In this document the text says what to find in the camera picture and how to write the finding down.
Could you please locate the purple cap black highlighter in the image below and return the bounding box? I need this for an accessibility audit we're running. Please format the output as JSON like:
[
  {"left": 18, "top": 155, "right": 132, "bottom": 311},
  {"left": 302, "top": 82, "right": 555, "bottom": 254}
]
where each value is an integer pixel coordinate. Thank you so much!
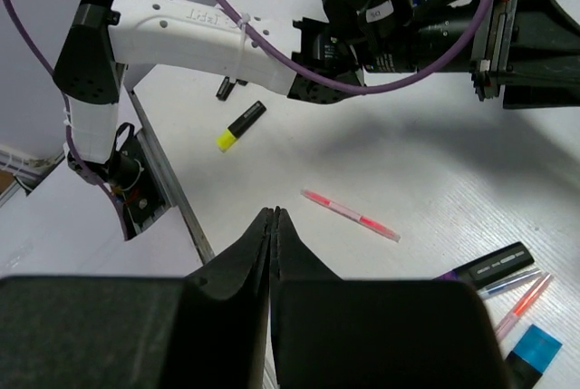
[{"left": 435, "top": 242, "right": 535, "bottom": 290}]

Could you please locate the thin orange pen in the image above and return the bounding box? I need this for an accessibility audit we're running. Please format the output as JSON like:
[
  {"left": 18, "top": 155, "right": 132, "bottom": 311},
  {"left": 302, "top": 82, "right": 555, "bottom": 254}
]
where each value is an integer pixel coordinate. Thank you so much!
[{"left": 494, "top": 273, "right": 553, "bottom": 342}]

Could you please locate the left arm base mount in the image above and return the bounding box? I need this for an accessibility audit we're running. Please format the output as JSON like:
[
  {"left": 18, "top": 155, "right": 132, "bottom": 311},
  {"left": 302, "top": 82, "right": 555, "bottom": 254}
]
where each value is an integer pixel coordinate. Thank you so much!
[{"left": 66, "top": 122, "right": 169, "bottom": 241}]

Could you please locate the thin pink pen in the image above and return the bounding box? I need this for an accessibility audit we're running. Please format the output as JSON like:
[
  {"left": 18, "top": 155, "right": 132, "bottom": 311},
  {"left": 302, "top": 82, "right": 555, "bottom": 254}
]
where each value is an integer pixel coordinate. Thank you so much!
[{"left": 301, "top": 190, "right": 401, "bottom": 242}]

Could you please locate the aluminium table edge rail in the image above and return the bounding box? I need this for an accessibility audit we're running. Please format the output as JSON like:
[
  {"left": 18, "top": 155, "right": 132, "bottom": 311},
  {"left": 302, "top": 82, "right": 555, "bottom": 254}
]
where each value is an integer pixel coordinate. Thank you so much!
[{"left": 128, "top": 91, "right": 215, "bottom": 265}]

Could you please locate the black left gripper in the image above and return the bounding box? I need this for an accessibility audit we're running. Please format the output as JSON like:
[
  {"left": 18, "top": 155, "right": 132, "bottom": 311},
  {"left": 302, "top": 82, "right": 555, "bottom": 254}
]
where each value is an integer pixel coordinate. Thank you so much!
[{"left": 321, "top": 0, "right": 527, "bottom": 102}]

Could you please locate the thin blue pen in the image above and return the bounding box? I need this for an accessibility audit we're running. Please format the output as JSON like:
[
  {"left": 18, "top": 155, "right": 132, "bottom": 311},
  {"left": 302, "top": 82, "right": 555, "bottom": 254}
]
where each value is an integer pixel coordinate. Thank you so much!
[{"left": 478, "top": 268, "right": 542, "bottom": 300}]

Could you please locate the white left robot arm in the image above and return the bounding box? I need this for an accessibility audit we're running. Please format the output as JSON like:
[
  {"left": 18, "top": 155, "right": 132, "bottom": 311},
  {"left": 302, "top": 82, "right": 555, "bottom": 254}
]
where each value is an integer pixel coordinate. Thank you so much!
[{"left": 53, "top": 0, "right": 579, "bottom": 175}]

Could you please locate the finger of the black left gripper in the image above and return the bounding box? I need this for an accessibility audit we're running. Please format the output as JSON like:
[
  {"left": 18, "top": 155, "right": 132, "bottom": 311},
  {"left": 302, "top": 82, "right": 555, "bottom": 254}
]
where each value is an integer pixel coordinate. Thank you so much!
[
  {"left": 516, "top": 0, "right": 579, "bottom": 52},
  {"left": 503, "top": 84, "right": 579, "bottom": 110}
]

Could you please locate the yellow cap black highlighter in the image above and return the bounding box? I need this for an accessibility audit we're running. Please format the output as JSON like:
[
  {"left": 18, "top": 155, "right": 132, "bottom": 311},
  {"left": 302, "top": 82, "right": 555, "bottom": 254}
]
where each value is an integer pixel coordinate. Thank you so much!
[{"left": 216, "top": 101, "right": 266, "bottom": 152}]

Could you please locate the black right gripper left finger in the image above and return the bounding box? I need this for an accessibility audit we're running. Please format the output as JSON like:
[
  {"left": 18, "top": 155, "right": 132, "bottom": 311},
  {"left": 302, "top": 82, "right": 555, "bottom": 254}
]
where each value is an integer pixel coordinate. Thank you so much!
[{"left": 1, "top": 208, "right": 275, "bottom": 388}]

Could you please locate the blue cap black highlighter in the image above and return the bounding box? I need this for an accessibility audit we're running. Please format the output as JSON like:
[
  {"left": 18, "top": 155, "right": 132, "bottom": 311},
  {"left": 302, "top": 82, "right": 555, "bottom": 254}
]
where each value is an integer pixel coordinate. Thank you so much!
[{"left": 505, "top": 325, "right": 563, "bottom": 389}]

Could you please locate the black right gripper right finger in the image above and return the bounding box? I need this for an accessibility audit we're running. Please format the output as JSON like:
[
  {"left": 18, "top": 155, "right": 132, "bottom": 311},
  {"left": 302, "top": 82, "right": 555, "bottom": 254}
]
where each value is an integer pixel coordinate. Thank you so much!
[{"left": 270, "top": 209, "right": 510, "bottom": 388}]

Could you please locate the green cap black highlighter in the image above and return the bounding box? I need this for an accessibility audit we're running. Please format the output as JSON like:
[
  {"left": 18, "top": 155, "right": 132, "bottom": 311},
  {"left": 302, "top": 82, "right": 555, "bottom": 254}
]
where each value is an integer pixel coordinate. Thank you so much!
[{"left": 216, "top": 76, "right": 237, "bottom": 102}]

